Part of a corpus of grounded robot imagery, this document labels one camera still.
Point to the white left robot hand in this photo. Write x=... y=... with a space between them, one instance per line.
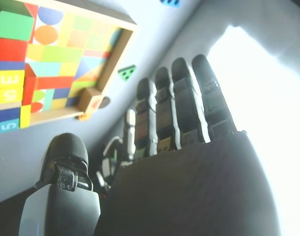
x=189 y=191

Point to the plain wooden block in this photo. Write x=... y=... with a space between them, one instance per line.
x=89 y=98

